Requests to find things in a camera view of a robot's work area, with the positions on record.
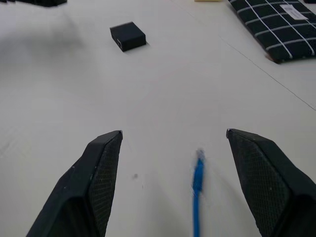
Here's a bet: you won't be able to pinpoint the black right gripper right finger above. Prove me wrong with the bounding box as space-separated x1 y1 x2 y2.
225 128 316 237

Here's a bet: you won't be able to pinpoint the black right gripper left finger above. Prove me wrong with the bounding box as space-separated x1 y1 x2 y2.
26 130 123 237

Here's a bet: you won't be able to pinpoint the blue Ethernet cable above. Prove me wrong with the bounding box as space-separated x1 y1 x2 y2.
191 148 207 237

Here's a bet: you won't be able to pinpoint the small black box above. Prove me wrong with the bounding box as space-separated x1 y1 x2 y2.
110 21 147 52

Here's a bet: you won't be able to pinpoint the black white-checked cushion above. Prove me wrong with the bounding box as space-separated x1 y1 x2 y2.
227 0 316 65

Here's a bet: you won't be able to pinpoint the black objects at table edge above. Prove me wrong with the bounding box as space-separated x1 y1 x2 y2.
0 0 67 8

